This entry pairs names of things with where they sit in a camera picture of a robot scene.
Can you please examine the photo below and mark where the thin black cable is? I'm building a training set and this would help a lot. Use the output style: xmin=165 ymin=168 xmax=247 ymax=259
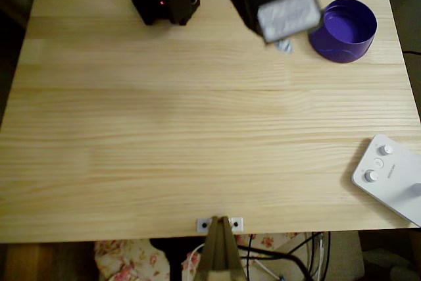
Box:
xmin=304 ymin=231 xmax=332 ymax=281

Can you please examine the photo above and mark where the silver metal mounting bracket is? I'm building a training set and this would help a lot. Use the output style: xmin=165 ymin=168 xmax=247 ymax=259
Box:
xmin=196 ymin=217 xmax=245 ymax=232

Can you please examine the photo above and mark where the floral fabric cushion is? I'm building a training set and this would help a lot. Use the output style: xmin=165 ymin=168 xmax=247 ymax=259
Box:
xmin=94 ymin=232 xmax=310 ymax=281

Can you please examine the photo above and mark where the purple plastic bowl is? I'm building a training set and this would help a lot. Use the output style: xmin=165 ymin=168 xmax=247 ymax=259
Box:
xmin=308 ymin=0 xmax=378 ymax=64

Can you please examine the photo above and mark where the aluminium extrusion rail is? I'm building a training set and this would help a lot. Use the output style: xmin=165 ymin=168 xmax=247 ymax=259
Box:
xmin=193 ymin=215 xmax=249 ymax=281

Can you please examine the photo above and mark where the thick black cable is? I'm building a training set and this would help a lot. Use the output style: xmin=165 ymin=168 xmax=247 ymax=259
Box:
xmin=237 ymin=243 xmax=315 ymax=281

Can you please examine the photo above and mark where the white lamp base with knobs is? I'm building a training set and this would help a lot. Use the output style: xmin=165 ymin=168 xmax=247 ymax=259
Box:
xmin=351 ymin=134 xmax=421 ymax=228

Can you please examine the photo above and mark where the candy with printed wrapper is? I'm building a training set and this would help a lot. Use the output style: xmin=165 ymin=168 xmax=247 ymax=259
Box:
xmin=275 ymin=39 xmax=294 ymax=55

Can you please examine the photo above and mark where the white cable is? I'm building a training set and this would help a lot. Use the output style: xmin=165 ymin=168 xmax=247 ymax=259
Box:
xmin=188 ymin=243 xmax=207 ymax=281

